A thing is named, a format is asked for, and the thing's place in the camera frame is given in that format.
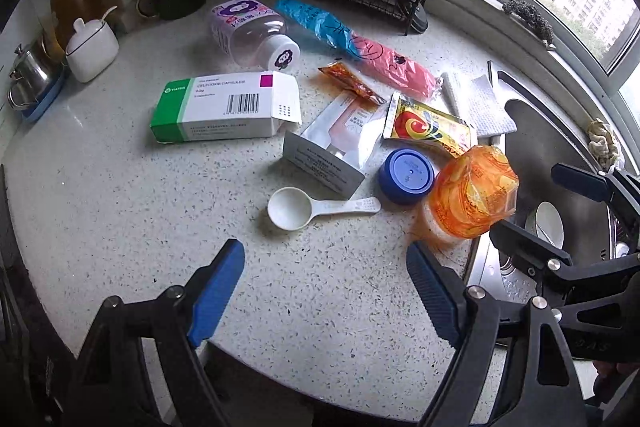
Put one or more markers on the white plastic measuring spoon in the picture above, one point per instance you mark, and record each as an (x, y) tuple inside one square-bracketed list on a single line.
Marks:
[(290, 208)]

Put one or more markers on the stainless steel teapot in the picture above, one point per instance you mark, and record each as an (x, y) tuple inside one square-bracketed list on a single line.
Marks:
[(32, 69)]

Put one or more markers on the clear blister pack with card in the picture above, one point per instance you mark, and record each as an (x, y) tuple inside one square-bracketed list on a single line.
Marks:
[(345, 127)]

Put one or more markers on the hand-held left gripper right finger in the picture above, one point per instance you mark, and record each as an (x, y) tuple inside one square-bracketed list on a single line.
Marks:
[(434, 299)]

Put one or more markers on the white seasoning jar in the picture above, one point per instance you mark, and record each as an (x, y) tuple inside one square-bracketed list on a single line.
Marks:
[(92, 49)]

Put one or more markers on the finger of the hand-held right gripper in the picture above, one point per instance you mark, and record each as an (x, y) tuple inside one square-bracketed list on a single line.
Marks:
[(530, 249), (580, 183)]

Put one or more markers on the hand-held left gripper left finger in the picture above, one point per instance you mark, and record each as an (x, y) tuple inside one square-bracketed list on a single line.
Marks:
[(220, 292)]

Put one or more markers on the white paper towel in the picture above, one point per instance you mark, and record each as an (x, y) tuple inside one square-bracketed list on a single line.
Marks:
[(492, 107)]

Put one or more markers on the clear bottle with purple label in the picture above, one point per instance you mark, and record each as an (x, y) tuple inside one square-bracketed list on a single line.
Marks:
[(245, 32)]

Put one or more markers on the yellow and red sauce packet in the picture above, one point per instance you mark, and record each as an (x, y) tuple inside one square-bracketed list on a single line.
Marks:
[(425, 124)]

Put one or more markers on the amber oil bottle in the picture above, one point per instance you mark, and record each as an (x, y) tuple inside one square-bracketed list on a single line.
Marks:
[(75, 7)]

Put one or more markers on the green and white medicine box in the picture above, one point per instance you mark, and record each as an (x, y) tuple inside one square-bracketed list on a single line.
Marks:
[(215, 107)]

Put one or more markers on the white ceramic spoon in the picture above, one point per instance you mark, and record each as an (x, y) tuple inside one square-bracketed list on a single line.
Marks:
[(548, 222)]

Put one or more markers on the dried dark plant sprig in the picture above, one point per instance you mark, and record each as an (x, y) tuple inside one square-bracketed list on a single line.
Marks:
[(530, 17)]

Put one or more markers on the blue and pink plastic wrapper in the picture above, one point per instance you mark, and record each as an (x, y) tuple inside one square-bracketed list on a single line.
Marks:
[(350, 42)]

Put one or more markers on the stainless steel sink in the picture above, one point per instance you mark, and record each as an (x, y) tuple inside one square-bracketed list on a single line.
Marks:
[(545, 132)]

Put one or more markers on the orange plastic bottle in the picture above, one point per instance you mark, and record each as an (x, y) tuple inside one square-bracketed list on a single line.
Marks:
[(470, 197)]

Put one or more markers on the orange sauce sachet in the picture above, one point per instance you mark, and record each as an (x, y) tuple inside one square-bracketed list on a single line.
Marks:
[(350, 82)]

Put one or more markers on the beige rag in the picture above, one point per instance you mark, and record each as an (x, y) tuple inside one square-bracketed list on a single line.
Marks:
[(602, 142)]

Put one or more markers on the blue tray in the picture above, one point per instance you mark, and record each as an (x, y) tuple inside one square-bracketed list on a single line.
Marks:
[(47, 99)]

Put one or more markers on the blue plastic lid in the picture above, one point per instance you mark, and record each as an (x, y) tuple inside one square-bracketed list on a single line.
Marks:
[(407, 177)]

